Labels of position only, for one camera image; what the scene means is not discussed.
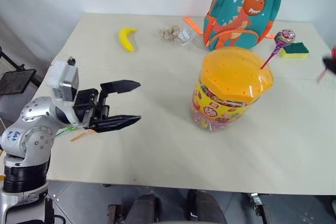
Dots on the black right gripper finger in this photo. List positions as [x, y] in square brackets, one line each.
[331, 64]

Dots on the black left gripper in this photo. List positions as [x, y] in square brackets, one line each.
[86, 106]

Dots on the red lollipop with pink stick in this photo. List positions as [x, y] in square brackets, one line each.
[334, 52]

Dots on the clear plastic lollipop jar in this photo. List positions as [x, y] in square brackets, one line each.
[215, 110]

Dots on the orange perforated jar lid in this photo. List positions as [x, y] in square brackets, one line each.
[233, 72]

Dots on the yellow green sponge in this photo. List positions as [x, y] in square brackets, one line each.
[295, 50]

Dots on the orange zip tie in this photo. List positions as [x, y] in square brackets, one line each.
[80, 137]

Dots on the purple wrapped lollipop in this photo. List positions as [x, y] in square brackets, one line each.
[284, 36]

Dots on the green zip tie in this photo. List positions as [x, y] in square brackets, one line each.
[65, 130]

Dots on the yellow toy banana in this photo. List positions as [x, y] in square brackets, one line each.
[126, 39]

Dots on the clear bag of corks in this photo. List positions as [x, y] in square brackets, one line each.
[174, 35]

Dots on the dark rounded shape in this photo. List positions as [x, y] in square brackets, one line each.
[206, 207]
[145, 208]

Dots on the black flat panel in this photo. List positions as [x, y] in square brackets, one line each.
[15, 81]

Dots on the teal dinosaur backpack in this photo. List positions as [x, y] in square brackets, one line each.
[236, 11]

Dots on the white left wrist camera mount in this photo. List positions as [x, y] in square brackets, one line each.
[65, 79]

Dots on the black stand frame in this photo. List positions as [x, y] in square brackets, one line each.
[11, 60]

